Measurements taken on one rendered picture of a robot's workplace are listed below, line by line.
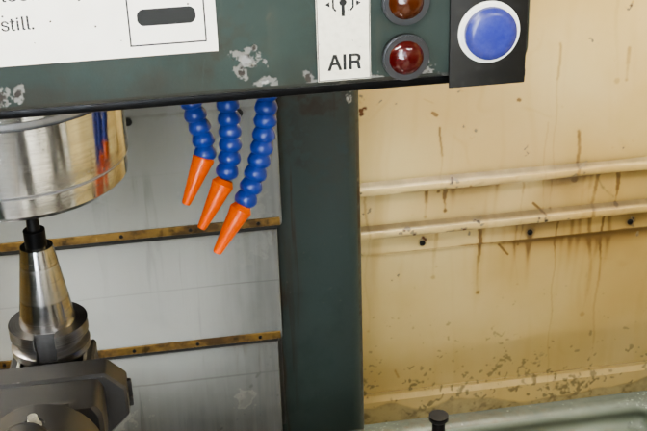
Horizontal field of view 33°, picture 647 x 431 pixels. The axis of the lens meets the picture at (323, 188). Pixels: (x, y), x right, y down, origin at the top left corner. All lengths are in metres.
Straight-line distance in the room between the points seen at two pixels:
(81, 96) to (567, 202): 1.39
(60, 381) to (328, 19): 0.40
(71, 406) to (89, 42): 0.33
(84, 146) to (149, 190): 0.55
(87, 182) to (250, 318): 0.66
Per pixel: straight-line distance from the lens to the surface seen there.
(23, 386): 0.88
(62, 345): 0.90
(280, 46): 0.61
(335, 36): 0.61
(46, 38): 0.60
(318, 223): 1.41
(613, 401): 2.14
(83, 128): 0.78
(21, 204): 0.78
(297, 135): 1.36
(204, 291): 1.40
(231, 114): 0.80
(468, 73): 0.63
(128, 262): 1.37
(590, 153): 1.89
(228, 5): 0.60
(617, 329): 2.09
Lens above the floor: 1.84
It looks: 24 degrees down
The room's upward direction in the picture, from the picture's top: 2 degrees counter-clockwise
